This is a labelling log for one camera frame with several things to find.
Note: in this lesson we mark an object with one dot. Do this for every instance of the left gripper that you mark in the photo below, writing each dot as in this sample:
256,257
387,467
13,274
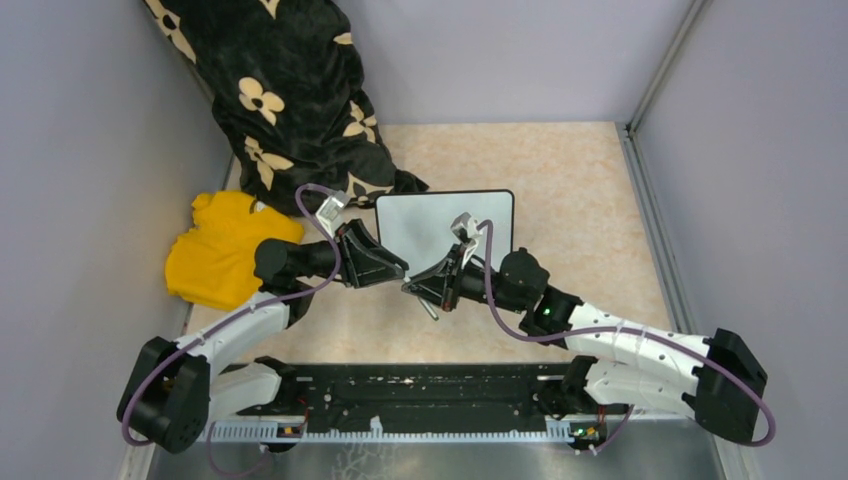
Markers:
359,267

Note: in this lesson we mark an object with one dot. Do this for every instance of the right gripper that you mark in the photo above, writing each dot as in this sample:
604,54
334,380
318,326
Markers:
443,283

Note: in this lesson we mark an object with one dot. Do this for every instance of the green white marker pen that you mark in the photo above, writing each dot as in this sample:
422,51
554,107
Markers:
429,308

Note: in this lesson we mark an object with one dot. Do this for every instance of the white whiteboard black frame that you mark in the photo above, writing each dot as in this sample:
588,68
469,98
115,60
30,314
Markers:
417,226

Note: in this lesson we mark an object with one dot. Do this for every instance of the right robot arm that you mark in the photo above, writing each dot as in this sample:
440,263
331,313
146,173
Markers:
717,381

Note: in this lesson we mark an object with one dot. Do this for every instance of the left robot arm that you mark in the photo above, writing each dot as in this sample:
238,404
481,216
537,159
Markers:
179,387

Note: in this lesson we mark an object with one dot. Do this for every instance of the yellow cloth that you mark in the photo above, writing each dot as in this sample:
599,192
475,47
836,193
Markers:
212,263

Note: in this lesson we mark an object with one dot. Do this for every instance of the black floral blanket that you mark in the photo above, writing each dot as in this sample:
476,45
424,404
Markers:
288,93

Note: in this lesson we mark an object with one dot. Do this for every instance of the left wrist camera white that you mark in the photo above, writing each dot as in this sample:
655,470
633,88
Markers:
330,215

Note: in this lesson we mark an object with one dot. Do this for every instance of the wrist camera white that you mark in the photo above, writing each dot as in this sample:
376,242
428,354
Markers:
466,229
330,215

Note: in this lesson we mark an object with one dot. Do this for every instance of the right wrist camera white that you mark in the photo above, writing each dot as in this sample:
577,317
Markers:
466,229

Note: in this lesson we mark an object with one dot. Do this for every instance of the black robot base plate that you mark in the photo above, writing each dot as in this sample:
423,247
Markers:
427,398

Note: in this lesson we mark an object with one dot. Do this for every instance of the white slotted cable duct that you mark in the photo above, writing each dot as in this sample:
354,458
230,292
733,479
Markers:
289,431

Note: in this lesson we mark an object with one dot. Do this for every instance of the aluminium frame rail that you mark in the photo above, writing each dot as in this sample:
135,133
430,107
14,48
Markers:
675,155

